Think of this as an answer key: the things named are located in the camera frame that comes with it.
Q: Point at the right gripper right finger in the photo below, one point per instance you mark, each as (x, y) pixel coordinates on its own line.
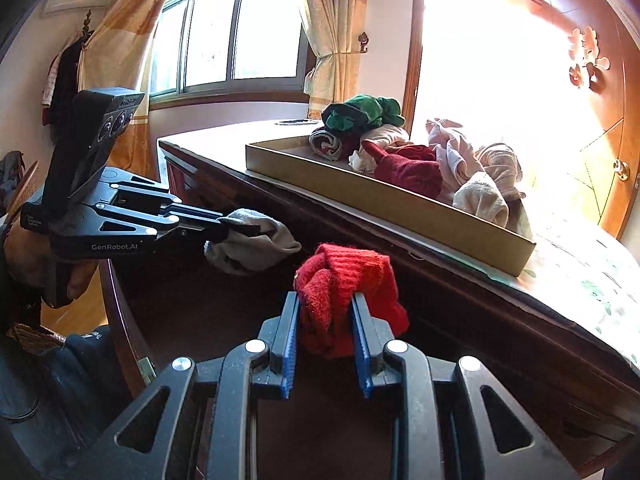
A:
(370, 335)

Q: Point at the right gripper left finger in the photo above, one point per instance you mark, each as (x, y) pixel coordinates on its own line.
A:
(275, 380)

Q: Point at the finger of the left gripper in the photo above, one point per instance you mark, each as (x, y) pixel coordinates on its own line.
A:
(193, 213)
(214, 231)

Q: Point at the red knitted garment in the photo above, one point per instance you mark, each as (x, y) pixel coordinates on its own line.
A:
(325, 284)

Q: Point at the dark red garment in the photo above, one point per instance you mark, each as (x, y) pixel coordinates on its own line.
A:
(412, 167)

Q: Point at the grey knitted sock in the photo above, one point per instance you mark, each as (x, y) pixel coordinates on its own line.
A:
(481, 197)

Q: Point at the white dotted garment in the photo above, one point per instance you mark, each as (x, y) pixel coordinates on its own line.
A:
(386, 136)

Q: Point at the beige garment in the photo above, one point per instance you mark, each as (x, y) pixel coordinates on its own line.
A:
(502, 165)

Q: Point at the open wooden drawer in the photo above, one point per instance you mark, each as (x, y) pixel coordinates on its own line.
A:
(201, 417)

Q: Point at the metal drawer lock plate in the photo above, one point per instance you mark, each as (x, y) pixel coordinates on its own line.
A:
(146, 369)

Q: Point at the person's left hand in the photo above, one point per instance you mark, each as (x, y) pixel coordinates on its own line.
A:
(28, 255)

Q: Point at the cardboard tray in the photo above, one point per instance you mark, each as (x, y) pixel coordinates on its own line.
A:
(425, 222)

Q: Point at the coat rack with clothes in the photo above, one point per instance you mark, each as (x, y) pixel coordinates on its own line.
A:
(62, 81)

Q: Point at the grey striped rolled garment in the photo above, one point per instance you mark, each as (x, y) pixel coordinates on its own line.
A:
(330, 144)

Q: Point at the beige curtain left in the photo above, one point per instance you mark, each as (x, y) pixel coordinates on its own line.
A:
(118, 54)

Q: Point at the beige curtain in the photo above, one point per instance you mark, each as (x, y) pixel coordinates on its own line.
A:
(118, 54)
(332, 28)

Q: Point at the green garment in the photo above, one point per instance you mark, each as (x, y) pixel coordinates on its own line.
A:
(362, 113)

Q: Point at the pink garment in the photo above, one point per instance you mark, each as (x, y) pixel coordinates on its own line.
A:
(454, 154)

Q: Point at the green patterned table cover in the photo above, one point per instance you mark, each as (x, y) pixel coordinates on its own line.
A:
(585, 275)

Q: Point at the curtain tieback hook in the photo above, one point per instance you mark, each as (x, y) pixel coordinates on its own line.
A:
(363, 40)

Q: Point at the beige curtain right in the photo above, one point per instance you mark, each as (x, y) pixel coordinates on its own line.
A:
(332, 28)

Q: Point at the brass door knob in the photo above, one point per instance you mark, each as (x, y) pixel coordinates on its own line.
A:
(621, 169)

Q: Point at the orange wooden door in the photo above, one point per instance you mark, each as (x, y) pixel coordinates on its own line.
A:
(604, 35)

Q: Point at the floral door decoration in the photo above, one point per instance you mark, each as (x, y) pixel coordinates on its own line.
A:
(587, 66)

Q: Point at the window with dark frame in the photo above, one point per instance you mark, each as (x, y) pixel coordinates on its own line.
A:
(227, 48)

